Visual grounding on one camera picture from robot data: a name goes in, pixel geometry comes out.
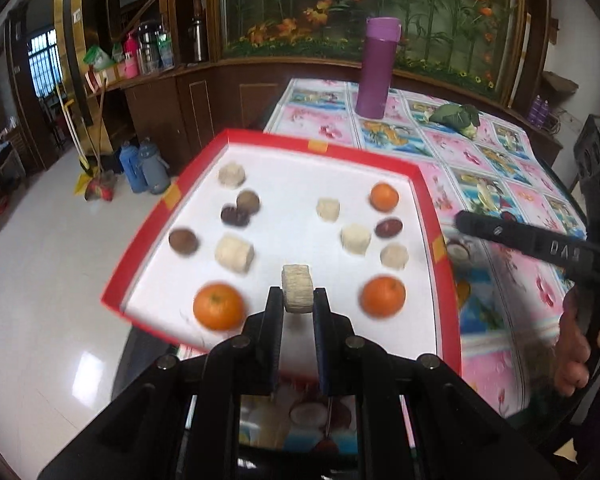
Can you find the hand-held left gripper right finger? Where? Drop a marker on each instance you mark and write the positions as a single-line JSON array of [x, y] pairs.
[[322, 332]]

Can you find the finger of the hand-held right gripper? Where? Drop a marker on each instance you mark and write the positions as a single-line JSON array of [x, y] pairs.
[[520, 237]]

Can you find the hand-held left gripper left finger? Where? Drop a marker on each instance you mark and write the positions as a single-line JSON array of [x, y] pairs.
[[276, 325]]

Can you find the beige puffed rice cake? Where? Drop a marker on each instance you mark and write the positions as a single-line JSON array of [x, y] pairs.
[[296, 287], [355, 238], [231, 174], [328, 208], [235, 254]]

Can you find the orange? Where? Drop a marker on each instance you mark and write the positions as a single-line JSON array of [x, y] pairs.
[[384, 196], [383, 296], [219, 306]]

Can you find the red box with white inside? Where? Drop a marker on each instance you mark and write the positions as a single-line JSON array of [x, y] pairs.
[[290, 240]]

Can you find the tan round ball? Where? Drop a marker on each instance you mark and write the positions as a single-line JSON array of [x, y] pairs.
[[394, 256]]

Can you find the red date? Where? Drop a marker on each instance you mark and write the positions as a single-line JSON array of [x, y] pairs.
[[388, 227]]

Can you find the brown round nut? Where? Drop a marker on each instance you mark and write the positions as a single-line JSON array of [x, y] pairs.
[[250, 200], [182, 241]]

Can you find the person's right hand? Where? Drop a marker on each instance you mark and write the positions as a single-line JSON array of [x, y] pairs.
[[570, 355]]

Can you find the pink printed tablecloth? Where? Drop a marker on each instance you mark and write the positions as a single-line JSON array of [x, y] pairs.
[[490, 170]]

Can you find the small purple bottles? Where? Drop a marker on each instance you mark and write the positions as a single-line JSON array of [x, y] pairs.
[[538, 111]]

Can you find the cardboard box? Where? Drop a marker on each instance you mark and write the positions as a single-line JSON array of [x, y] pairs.
[[560, 87]]

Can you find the green leafy vegetable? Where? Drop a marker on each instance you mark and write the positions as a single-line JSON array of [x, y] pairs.
[[452, 116]]

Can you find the grey blue thermos jug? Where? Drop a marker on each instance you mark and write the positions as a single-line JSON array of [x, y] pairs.
[[155, 170]]

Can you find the purple bottle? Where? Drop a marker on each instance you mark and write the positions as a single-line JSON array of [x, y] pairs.
[[377, 70]]

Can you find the wooden cabinet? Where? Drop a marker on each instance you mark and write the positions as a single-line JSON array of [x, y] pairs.
[[180, 105]]

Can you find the broom and dustpan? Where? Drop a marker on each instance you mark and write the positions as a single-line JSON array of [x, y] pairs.
[[87, 170]]

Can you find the flower mural panel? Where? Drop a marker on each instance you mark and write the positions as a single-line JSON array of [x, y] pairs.
[[360, 5]]

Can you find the steel thermos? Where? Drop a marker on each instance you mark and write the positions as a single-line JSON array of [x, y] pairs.
[[197, 40]]

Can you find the green tinted bottle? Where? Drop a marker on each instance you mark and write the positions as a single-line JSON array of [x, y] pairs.
[[166, 50]]

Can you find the clear glass jar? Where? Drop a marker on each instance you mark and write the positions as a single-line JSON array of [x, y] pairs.
[[148, 50]]

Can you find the pink bottle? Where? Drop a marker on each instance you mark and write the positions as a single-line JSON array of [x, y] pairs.
[[131, 57]]

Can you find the green bag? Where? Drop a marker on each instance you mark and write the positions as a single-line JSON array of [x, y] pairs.
[[99, 57]]

